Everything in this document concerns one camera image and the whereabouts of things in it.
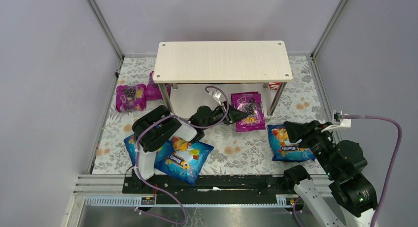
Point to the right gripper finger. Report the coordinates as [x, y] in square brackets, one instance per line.
[295, 135]
[288, 124]

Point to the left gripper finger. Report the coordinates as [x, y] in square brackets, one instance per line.
[231, 109]
[233, 117]

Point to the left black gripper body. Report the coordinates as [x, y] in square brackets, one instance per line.
[226, 113]

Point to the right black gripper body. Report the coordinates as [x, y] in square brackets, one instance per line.
[305, 132]

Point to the purple candy bag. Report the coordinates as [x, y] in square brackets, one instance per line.
[251, 104]
[130, 98]
[152, 91]

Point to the blue slendy bag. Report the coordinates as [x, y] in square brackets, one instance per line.
[183, 160]
[283, 149]
[130, 149]

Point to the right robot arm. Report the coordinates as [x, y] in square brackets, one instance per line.
[343, 163]

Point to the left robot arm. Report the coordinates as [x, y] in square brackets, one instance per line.
[156, 128]

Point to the white wooden two-tier shelf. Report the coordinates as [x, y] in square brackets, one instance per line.
[183, 69]

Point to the red white packet behind shelf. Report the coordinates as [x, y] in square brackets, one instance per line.
[274, 86]

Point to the floral patterned table mat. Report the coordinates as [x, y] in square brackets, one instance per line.
[233, 153]

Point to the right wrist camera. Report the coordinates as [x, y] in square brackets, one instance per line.
[338, 123]

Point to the slotted cable duct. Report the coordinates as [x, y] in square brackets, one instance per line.
[204, 201]

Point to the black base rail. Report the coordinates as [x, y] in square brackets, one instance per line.
[266, 184]

